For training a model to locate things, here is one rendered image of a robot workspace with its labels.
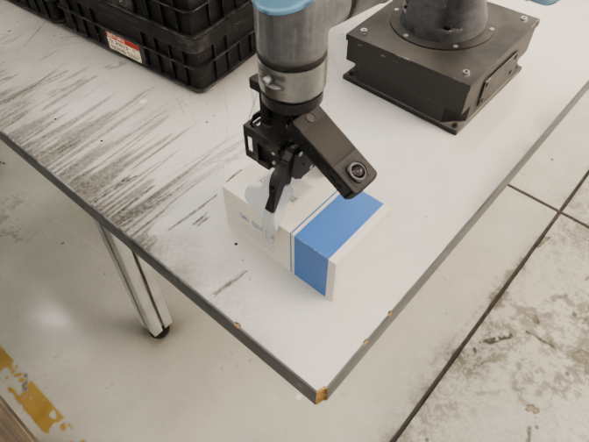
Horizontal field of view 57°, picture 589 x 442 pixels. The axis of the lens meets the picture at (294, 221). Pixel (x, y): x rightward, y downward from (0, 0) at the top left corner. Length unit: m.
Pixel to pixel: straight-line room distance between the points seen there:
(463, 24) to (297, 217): 0.47
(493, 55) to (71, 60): 0.80
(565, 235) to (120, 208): 1.40
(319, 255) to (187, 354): 0.88
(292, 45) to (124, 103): 0.57
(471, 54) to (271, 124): 0.45
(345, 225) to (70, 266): 1.18
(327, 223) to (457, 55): 0.42
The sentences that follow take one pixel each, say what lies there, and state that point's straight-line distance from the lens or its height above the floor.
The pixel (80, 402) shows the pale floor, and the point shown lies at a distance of 1.53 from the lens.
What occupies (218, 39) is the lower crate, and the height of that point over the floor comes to 0.80.
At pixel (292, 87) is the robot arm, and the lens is 0.58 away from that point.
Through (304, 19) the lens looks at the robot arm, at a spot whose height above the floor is 1.06.
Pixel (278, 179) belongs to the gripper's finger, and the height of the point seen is 0.87.
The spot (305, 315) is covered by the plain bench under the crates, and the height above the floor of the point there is 0.70.
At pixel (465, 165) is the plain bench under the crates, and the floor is 0.70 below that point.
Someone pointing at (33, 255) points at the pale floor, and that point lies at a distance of 1.82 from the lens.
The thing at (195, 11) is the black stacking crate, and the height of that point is 0.86.
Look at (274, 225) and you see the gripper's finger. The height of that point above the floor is 0.80.
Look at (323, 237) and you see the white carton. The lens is 0.69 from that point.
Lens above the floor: 1.34
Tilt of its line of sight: 51 degrees down
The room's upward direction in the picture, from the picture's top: straight up
